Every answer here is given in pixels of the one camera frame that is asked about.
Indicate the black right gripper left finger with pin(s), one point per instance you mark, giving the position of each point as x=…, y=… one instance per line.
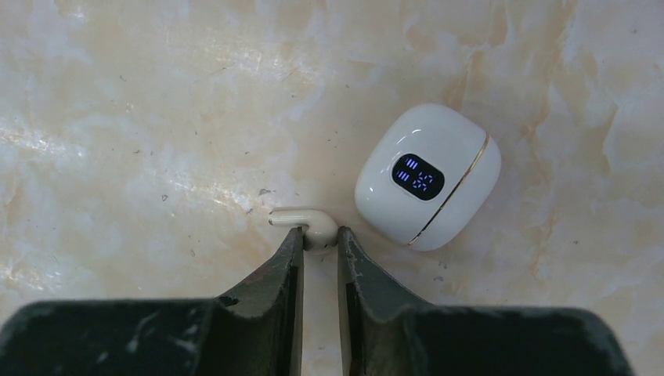
x=254, y=328

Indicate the small beige earbud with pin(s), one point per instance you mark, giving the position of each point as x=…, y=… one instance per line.
x=311, y=230

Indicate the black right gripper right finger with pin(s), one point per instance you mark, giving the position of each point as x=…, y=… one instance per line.
x=386, y=329

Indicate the white charging case gold trim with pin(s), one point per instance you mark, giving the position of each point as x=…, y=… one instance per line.
x=427, y=177

